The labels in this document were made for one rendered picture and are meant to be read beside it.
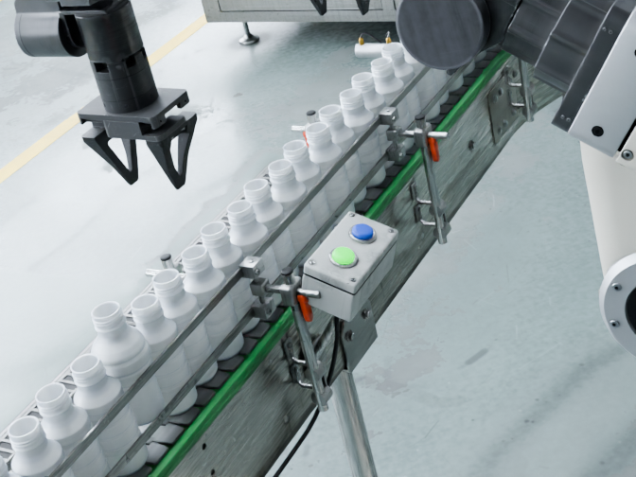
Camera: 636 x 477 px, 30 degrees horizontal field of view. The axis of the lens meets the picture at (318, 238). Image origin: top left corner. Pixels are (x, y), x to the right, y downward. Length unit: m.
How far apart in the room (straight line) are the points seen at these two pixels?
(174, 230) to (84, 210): 0.47
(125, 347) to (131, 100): 0.38
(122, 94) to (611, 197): 0.50
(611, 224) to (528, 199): 2.63
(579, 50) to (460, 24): 0.10
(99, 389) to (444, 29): 0.68
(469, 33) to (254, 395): 0.83
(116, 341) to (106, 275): 2.55
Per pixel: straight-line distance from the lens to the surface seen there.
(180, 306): 1.56
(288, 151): 1.80
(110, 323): 1.46
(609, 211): 1.22
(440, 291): 3.48
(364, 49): 2.36
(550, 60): 0.97
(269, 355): 1.69
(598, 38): 0.95
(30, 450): 1.39
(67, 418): 1.43
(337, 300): 1.60
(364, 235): 1.63
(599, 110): 0.97
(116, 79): 1.20
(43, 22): 1.23
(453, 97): 2.24
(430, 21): 0.98
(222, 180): 4.39
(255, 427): 1.69
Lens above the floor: 1.94
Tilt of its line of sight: 30 degrees down
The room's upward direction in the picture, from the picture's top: 14 degrees counter-clockwise
